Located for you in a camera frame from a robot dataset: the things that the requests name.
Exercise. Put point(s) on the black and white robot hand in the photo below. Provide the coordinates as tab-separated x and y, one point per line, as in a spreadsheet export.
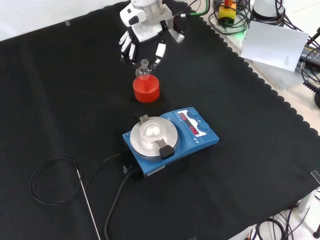
147	31

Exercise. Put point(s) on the clear round-bottom flask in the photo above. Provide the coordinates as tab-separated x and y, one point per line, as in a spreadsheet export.
143	72

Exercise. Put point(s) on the red ribbed flask stand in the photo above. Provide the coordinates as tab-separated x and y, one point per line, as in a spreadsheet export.
146	97

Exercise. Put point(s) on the yellow stop button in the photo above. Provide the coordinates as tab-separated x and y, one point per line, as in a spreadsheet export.
226	13

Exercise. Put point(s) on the clear tape piece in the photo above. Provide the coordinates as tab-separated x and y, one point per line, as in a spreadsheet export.
316	175
193	238
67	22

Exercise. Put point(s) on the blue-base heater with steel plate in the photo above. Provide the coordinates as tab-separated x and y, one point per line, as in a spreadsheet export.
207	140

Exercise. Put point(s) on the pale board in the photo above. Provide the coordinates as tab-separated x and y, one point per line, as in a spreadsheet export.
272	45

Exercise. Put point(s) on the black bench cloth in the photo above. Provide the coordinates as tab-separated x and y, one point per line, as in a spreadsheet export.
225	175

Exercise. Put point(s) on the black power adapter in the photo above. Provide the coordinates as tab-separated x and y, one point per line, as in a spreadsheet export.
311	53

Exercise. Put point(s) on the thin steel probe rod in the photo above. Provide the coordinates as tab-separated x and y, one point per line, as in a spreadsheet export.
87	203

